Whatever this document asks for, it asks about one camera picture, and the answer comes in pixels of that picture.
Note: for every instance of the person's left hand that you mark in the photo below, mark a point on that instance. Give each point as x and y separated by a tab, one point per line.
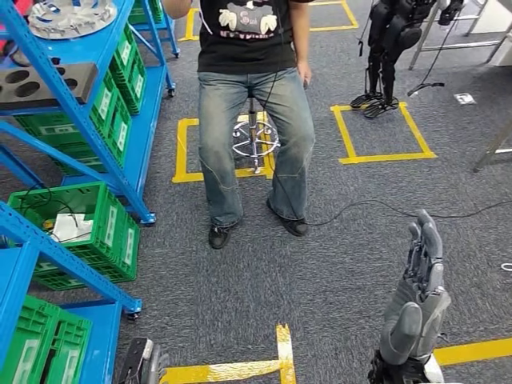
304	71

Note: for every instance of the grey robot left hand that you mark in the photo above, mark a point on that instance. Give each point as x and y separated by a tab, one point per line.
158	366

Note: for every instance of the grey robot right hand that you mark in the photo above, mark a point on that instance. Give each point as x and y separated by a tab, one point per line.
416	318

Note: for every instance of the person's right forearm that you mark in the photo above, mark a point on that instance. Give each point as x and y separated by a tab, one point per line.
176	6

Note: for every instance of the person's left forearm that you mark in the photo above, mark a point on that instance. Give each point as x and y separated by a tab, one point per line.
300	32

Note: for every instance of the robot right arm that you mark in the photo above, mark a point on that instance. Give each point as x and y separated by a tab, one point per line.
396	373

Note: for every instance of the blue metal shelf rack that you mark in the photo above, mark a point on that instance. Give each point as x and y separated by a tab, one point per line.
143	132
100	344

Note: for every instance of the dark grey part with holes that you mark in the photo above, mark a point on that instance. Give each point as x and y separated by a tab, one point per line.
80	85

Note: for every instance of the red plastic part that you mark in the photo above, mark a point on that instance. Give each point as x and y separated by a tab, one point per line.
22	6

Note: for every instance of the chrome bar stool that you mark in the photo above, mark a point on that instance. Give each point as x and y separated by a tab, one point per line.
253	132

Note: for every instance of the person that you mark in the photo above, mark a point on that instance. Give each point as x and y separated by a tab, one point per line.
248	132

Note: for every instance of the green plastic crate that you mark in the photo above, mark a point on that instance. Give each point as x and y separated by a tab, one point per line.
146	10
28	339
128	63
52	135
68	350
112	122
112	233

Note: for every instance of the black humanoid robot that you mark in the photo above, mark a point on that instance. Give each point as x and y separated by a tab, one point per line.
394	42

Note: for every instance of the white plastic bag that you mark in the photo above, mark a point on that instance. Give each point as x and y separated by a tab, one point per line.
72	228

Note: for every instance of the white desk with steel legs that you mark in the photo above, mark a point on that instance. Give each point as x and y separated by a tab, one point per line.
492	150

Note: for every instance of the silver floor socket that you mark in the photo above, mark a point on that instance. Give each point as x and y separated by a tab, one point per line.
464	98

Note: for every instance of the silver wheel cover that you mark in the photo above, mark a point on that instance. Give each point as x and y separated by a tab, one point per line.
72	24

